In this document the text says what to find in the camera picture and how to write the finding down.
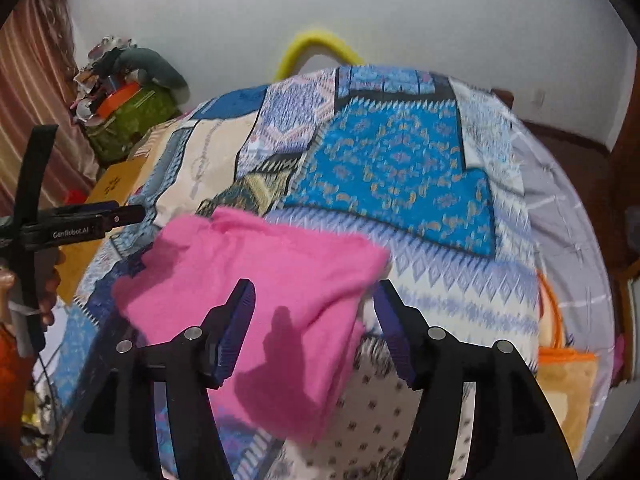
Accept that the pink knit cardigan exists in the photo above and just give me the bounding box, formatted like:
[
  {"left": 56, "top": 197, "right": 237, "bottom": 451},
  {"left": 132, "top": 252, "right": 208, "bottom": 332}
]
[{"left": 112, "top": 207, "right": 390, "bottom": 443}]

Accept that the person's left hand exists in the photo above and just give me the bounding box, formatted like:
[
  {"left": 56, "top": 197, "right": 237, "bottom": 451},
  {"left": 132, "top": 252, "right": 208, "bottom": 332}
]
[{"left": 0, "top": 249, "right": 66, "bottom": 331}]

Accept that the red box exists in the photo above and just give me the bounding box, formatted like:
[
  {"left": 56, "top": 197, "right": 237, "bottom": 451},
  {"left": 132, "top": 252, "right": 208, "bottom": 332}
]
[{"left": 64, "top": 188, "right": 89, "bottom": 206}]

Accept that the orange trimmed beige blanket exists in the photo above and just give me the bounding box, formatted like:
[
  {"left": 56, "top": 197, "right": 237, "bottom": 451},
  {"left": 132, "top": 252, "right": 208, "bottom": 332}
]
[{"left": 536, "top": 270, "right": 598, "bottom": 463}]

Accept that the green patterned storage bag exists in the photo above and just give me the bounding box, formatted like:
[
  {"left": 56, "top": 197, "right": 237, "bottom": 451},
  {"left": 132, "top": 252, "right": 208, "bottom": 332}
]
[{"left": 86, "top": 84, "right": 179, "bottom": 166}]

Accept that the orange box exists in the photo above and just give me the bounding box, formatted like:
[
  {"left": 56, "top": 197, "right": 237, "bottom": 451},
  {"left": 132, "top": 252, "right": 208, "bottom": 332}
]
[{"left": 96, "top": 81, "right": 141, "bottom": 119}]

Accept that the grey striped bed sheet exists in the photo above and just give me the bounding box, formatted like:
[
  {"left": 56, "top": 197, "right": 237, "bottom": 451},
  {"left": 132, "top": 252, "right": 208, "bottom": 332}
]
[{"left": 508, "top": 119, "right": 616, "bottom": 396}]

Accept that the brown striped curtain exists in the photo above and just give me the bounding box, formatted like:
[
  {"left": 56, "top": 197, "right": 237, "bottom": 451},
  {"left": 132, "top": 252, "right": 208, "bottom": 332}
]
[{"left": 1, "top": 0, "right": 99, "bottom": 216}]

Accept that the blue patchwork patterned bedspread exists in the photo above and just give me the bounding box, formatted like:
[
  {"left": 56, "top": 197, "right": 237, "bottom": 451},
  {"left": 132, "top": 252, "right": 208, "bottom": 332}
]
[{"left": 49, "top": 63, "right": 542, "bottom": 480}]

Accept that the yellow curved tube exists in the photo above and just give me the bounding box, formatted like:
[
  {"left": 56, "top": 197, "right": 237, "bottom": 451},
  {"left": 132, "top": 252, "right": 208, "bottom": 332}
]
[{"left": 273, "top": 28, "right": 364, "bottom": 82}]

